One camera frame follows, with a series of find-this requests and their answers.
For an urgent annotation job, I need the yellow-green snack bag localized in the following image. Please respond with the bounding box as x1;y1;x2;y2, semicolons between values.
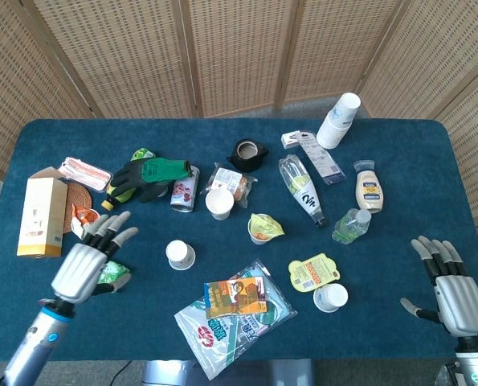
249;213;286;238

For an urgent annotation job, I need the orange brown snack packet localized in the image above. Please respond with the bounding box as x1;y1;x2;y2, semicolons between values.
203;276;268;320

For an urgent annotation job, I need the inverted paper cup blue flower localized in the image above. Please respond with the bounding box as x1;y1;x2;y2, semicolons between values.
313;283;349;314

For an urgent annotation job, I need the stack of paper cups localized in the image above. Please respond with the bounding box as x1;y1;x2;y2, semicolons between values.
316;92;362;150

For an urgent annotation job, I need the clear lime water bottle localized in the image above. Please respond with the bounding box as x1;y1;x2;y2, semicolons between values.
331;207;373;245

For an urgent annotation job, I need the mayonnaise squeeze bottle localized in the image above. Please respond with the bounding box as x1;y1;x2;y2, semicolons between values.
353;159;386;214

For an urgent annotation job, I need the long clear blister pack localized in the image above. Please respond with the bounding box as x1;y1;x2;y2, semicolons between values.
295;129;347;187

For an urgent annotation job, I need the tan cardboard carton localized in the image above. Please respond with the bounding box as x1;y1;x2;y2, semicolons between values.
16;166;69;258

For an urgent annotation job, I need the wrapped bread packet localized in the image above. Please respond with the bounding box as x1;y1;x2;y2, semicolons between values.
200;162;259;209

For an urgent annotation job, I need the yellow-green shaped packet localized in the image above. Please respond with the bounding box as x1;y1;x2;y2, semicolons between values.
288;253;341;293

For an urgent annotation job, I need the paper cup holding orange packet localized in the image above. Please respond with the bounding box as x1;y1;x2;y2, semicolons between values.
70;208;103;239

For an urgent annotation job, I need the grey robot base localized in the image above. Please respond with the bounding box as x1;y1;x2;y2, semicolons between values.
141;359;316;386

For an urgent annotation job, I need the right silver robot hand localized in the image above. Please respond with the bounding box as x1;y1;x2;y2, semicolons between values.
399;235;478;338

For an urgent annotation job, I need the small white box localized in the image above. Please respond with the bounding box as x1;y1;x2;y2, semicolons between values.
280;130;304;150

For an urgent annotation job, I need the woven rattan folding screen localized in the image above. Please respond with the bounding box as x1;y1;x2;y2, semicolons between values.
0;0;478;290

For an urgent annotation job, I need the green tissue pack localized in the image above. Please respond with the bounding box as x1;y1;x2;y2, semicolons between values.
97;260;132;285

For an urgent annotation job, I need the pink striped tray pack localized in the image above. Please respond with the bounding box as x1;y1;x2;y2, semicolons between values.
57;156;113;193

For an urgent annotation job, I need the black tape roll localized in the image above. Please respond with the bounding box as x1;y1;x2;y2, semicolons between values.
226;138;269;173

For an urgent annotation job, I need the tin can with red print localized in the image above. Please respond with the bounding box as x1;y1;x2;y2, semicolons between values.
170;165;202;213

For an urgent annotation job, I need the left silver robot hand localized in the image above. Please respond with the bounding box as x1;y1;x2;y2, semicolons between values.
37;211;140;305

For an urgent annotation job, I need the green and black work glove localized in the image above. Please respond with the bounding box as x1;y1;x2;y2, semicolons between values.
109;156;194;204

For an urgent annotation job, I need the round woven coaster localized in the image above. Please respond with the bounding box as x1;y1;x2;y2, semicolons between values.
63;183;93;234

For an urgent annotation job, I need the clear bag of cleaning cloths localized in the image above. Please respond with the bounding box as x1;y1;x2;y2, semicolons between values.
174;259;298;381

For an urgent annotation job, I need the paper cup holding green bag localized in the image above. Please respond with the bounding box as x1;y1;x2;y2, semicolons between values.
247;219;274;245

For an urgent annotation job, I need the tea bottle with yellow cap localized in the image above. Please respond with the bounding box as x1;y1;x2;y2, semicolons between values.
101;147;157;212

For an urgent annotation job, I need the blue table cloth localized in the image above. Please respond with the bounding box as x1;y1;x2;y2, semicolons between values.
0;117;478;361

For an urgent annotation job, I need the clear bottle with black cap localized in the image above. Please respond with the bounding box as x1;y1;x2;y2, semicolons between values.
278;154;328;228

